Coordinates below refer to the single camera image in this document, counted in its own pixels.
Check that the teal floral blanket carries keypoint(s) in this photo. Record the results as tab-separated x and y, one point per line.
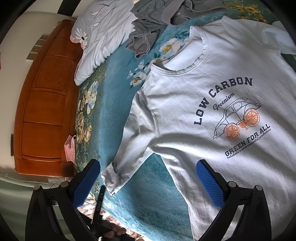
149	202

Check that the pink striped cloth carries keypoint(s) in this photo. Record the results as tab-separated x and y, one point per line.
69	148

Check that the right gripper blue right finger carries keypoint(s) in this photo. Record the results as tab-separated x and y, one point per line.
213	182

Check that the grey crumpled garment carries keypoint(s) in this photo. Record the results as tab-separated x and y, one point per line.
152	18

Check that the light blue floral duvet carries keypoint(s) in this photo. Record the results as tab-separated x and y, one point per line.
99	31

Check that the orange wooden headboard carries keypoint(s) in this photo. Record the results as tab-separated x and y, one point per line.
46	110

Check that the person's left hand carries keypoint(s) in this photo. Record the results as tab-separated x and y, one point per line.
113	229

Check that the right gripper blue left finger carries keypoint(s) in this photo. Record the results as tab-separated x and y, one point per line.
84	181

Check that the white printed t-shirt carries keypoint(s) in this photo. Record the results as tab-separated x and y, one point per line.
228	97

